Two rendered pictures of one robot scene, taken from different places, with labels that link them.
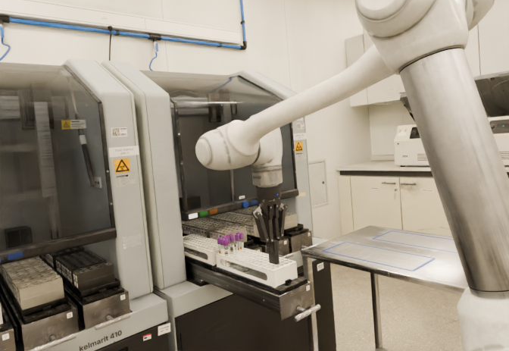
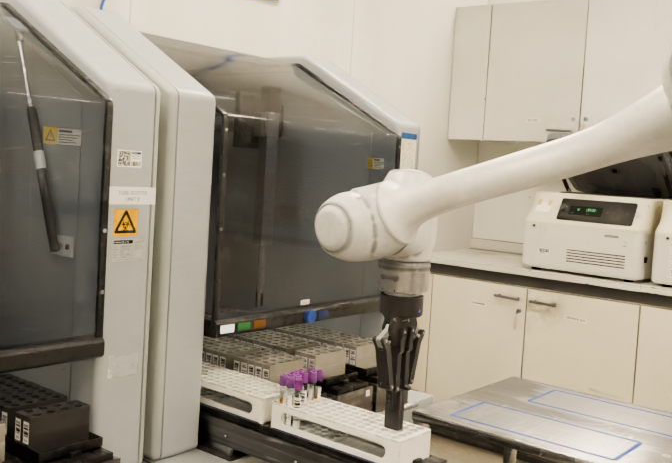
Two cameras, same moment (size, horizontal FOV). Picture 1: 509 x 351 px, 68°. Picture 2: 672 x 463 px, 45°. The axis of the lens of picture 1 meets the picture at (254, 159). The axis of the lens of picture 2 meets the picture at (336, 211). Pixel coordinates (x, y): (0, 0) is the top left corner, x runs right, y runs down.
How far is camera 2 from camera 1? 42 cm
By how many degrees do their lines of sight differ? 11
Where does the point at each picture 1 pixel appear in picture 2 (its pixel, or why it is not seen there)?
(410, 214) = (539, 361)
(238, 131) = (397, 202)
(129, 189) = (130, 267)
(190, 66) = (173, 17)
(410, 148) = (556, 238)
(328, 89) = (556, 158)
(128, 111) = (149, 121)
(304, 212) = not seen: hidden behind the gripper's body
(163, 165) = (190, 229)
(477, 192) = not seen: outside the picture
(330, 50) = (428, 24)
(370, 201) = (467, 327)
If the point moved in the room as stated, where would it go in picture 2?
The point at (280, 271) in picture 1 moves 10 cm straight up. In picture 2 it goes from (409, 444) to (413, 385)
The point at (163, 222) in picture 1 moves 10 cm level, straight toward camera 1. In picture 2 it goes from (176, 335) to (190, 347)
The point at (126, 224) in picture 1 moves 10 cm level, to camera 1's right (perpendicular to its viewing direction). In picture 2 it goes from (118, 332) to (175, 333)
